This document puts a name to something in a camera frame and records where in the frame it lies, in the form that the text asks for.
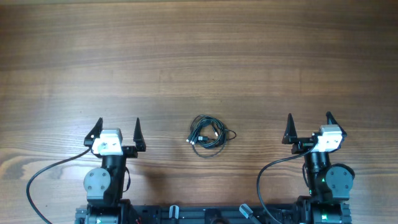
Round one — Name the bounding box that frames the left camera black cable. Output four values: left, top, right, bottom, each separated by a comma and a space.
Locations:
25, 146, 94, 224

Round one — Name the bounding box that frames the camera black cable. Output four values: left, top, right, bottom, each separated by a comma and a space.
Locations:
25, 146, 94, 224
256, 143, 318, 224

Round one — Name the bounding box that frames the right camera black cable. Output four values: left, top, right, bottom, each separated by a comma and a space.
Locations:
256, 143, 318, 224

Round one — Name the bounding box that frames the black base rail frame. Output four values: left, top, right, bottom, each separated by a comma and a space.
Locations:
75, 203, 353, 224

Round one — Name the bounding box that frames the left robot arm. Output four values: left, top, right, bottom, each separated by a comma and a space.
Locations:
75, 118, 146, 224

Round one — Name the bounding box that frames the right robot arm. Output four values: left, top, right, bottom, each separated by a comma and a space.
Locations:
282, 112, 355, 224

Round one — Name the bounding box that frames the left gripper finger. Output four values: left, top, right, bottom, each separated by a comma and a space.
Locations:
83, 118, 103, 146
133, 118, 146, 152

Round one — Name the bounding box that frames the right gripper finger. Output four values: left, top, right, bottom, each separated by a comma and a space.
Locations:
326, 111, 347, 137
282, 113, 298, 144

